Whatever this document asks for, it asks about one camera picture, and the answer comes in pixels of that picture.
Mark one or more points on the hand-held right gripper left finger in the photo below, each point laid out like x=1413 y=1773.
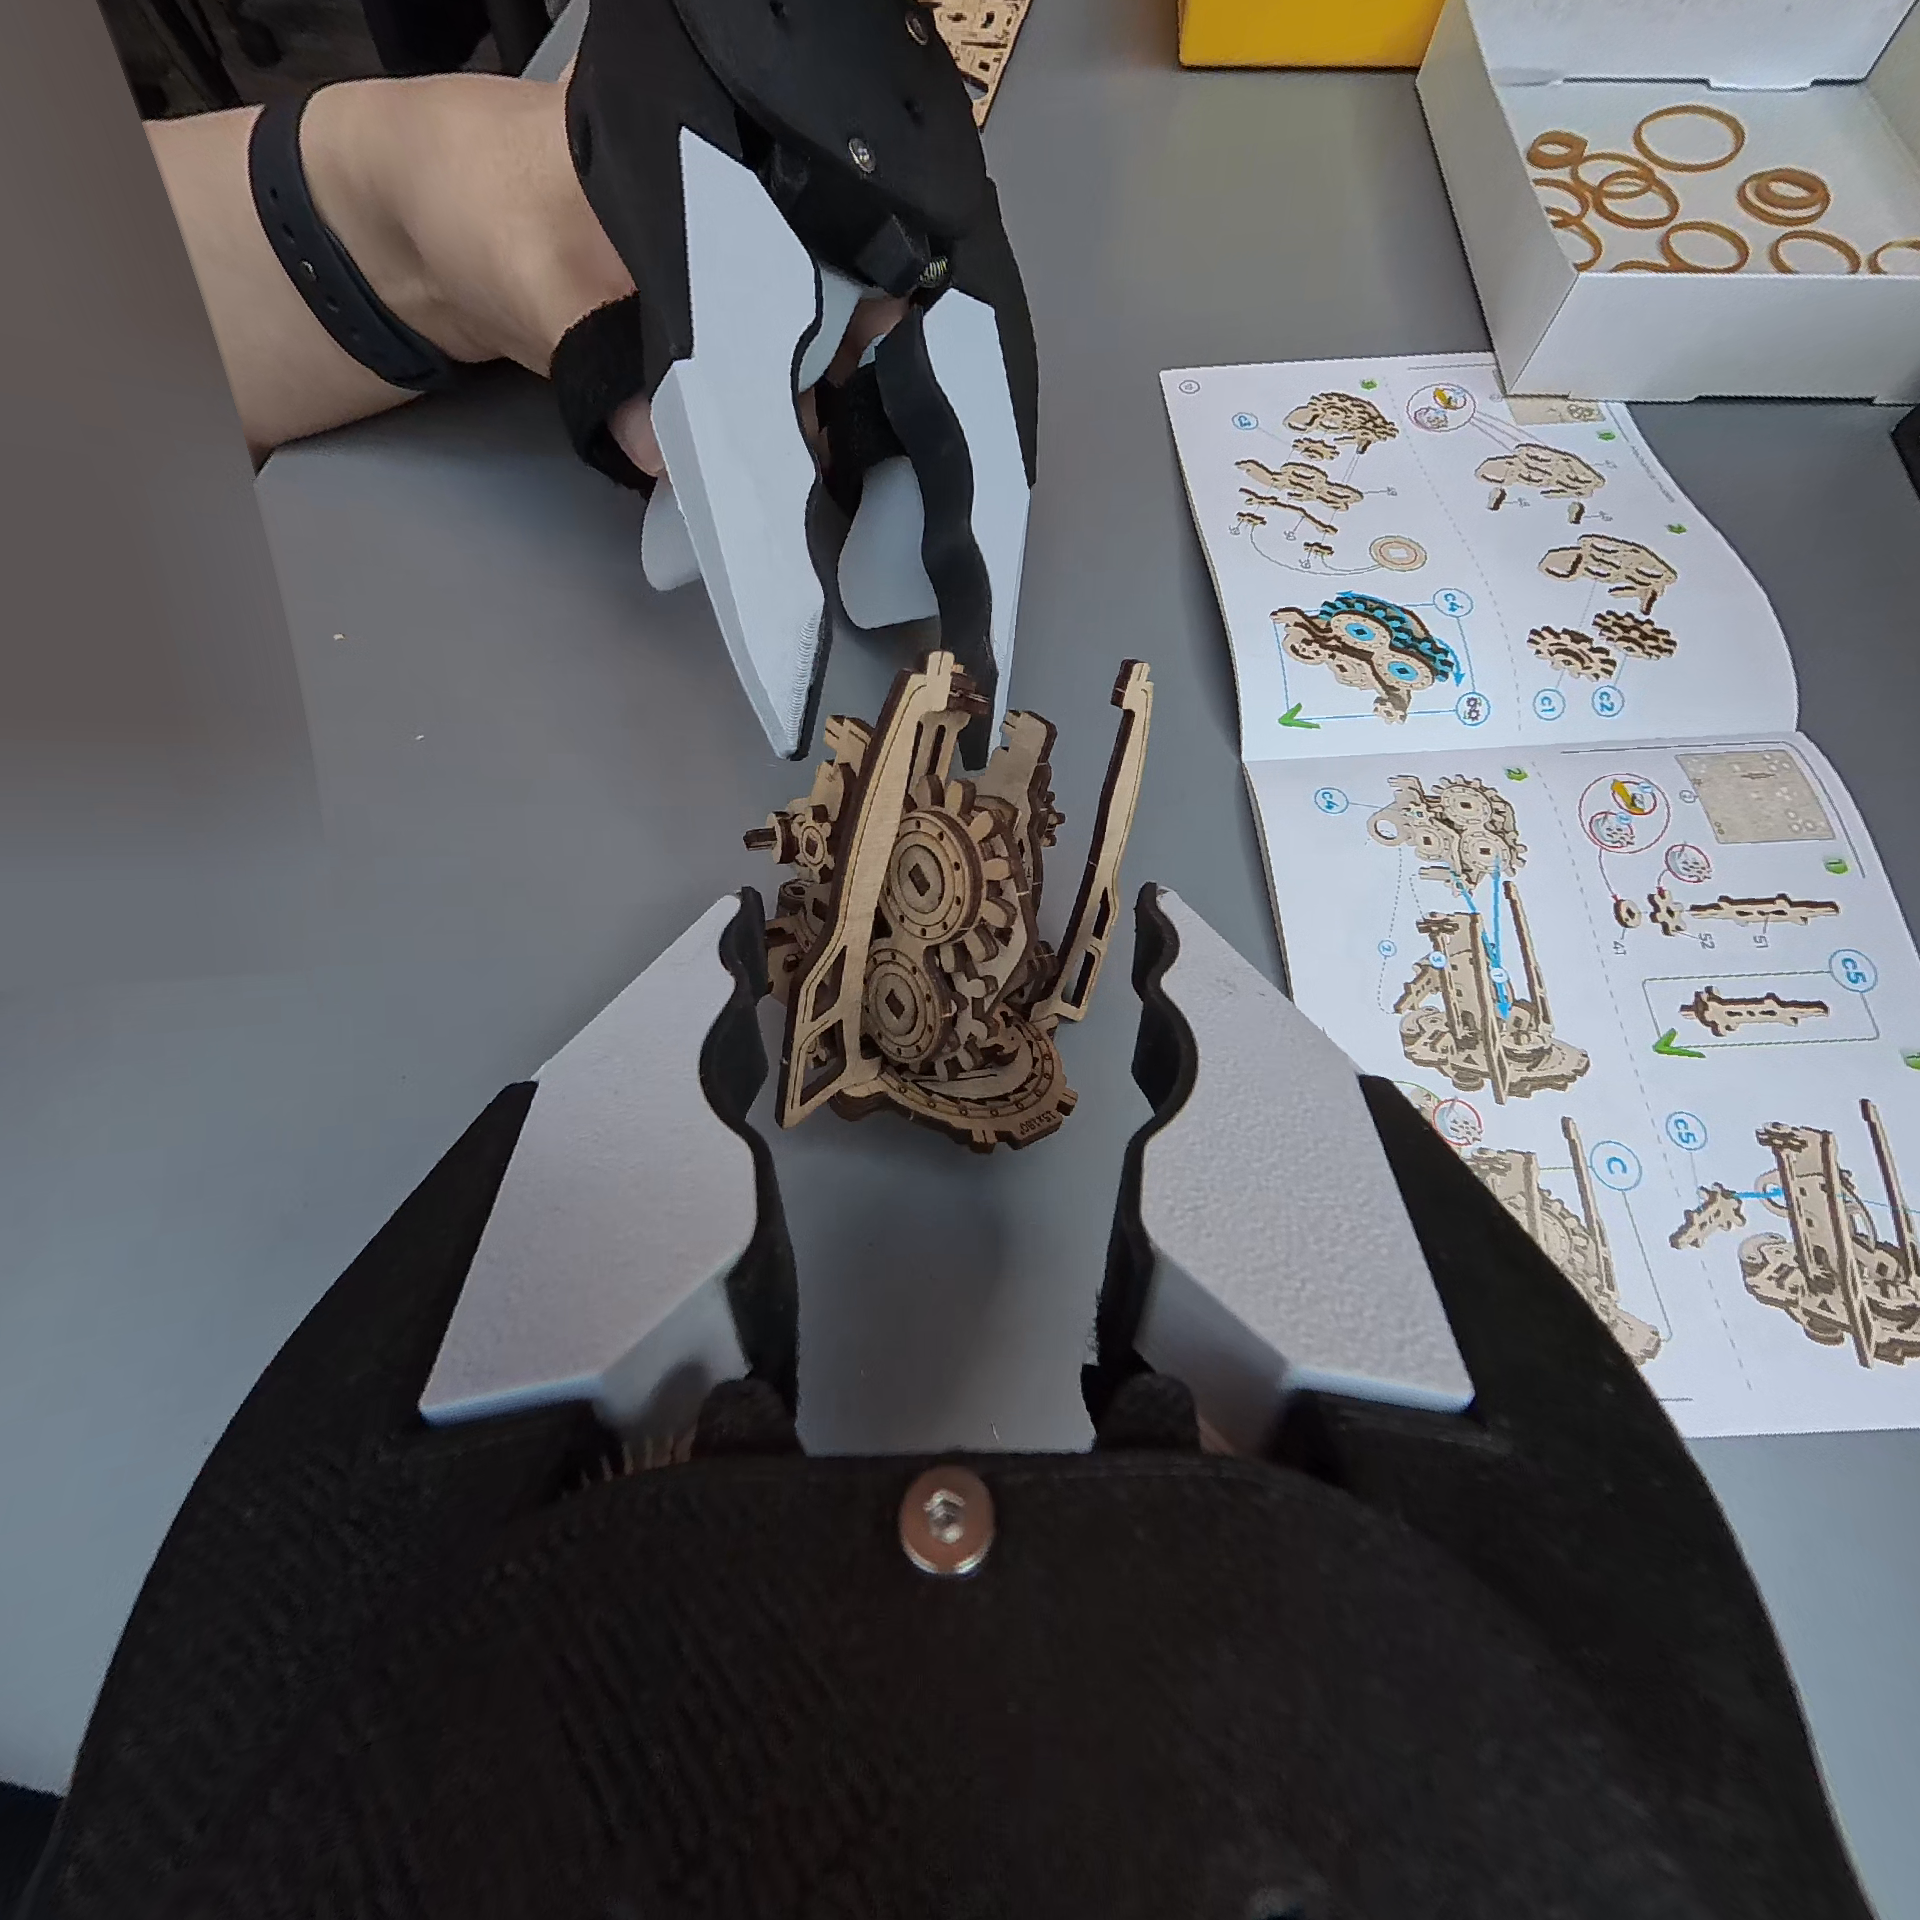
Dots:
x=600 y=1231

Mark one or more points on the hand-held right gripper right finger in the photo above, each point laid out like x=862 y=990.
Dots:
x=1291 y=1231

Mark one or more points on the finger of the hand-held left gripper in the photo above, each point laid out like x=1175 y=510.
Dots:
x=735 y=450
x=1003 y=494

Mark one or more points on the wooden gear mechanism model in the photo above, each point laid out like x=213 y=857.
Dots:
x=916 y=931

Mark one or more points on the grey desk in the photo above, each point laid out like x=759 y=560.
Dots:
x=452 y=675

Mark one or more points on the person's left hand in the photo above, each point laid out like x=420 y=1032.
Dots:
x=495 y=225

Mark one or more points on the laser-cut plywood sheet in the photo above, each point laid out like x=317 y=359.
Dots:
x=990 y=45

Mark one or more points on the black wristband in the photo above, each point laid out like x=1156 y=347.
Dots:
x=324 y=283

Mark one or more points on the white assembly instruction booklet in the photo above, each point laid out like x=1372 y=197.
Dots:
x=1501 y=599

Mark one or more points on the yellow plastic bin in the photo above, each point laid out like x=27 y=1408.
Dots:
x=1306 y=31

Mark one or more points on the pile of wooden rings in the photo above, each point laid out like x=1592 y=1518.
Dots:
x=1595 y=193

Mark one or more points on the white cardboard box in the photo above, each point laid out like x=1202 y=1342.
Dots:
x=1694 y=345

